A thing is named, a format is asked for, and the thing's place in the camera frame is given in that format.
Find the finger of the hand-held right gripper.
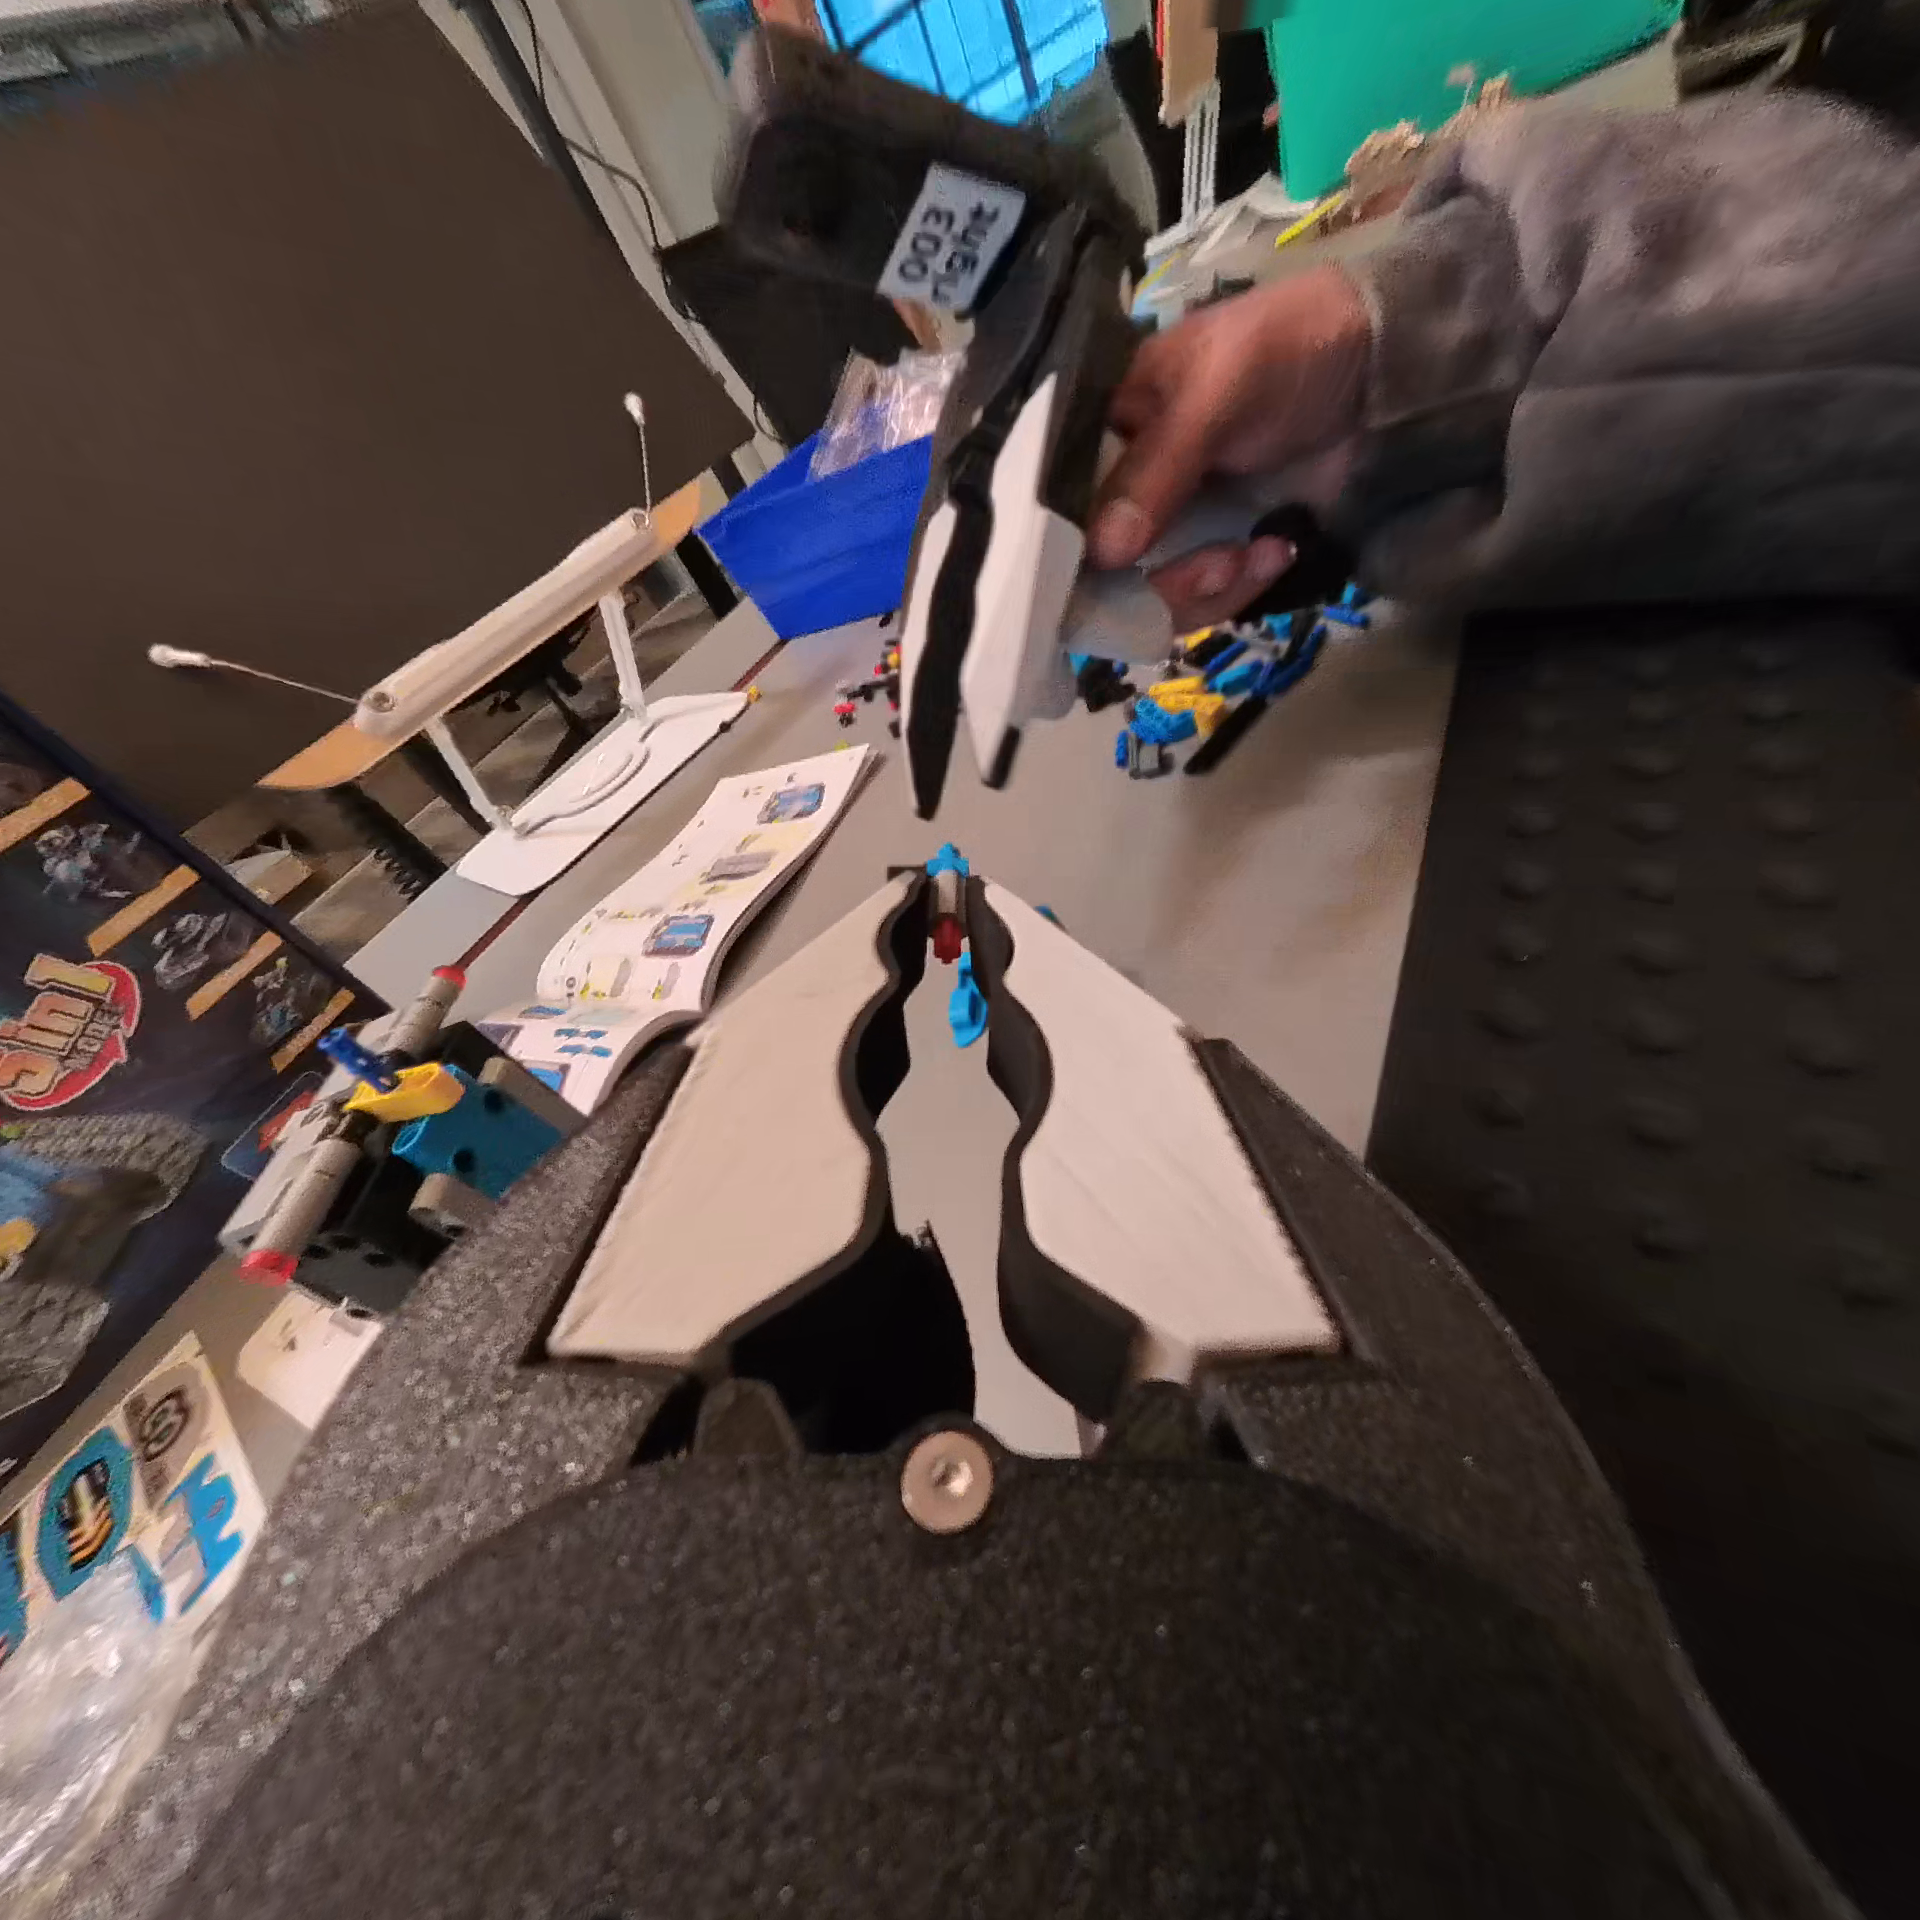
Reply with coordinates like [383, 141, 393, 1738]
[901, 361, 1088, 822]

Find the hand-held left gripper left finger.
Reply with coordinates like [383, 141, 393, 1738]
[551, 871, 921, 1383]

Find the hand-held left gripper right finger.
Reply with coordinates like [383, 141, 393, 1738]
[977, 882, 1346, 1405]

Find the person's right forearm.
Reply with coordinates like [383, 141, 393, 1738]
[1320, 85, 1920, 619]

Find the grey desk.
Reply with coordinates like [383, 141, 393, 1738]
[0, 167, 1472, 1863]

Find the person's right hand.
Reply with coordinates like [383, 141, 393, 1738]
[1081, 259, 1388, 639]

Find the clear plastic bag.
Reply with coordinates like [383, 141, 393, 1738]
[811, 355, 967, 486]
[0, 1636, 216, 1920]

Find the blue plastic bin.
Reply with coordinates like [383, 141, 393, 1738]
[697, 421, 950, 643]

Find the pile of small bricks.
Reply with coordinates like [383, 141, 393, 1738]
[1111, 587, 1386, 782]

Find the black blue brick model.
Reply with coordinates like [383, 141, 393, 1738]
[216, 961, 577, 1326]

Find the folded instruction leaflet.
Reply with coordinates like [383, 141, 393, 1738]
[234, 1290, 381, 1440]

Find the black perforated panel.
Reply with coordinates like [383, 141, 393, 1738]
[1366, 600, 1920, 1920]

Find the small wooden model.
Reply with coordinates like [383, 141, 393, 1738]
[1337, 61, 1520, 217]

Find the teal plastic panel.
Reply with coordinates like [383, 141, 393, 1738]
[1260, 0, 1687, 200]

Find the black monitor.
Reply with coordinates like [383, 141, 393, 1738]
[0, 0, 756, 830]

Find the robot kit box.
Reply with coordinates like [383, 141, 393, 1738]
[0, 707, 381, 1490]

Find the blue sticker sheet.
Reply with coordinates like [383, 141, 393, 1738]
[0, 1336, 277, 1686]

